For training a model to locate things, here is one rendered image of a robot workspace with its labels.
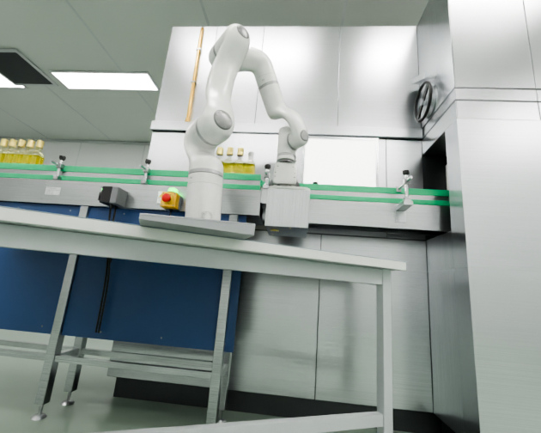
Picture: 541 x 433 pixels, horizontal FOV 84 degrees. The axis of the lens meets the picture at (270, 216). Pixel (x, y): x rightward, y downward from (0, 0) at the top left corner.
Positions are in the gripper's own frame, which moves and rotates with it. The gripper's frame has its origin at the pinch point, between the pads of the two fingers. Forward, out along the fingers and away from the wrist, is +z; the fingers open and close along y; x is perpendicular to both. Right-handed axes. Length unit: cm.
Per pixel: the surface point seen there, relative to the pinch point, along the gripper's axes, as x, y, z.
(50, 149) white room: -344, 434, -172
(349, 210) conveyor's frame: -20.3, -31.6, -1.8
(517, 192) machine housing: -3, -97, -9
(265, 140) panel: -39, 15, -47
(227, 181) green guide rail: -13.9, 27.9, -10.5
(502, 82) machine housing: -3, -96, -61
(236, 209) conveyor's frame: -11.7, 21.8, 3.5
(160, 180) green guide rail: -14, 62, -9
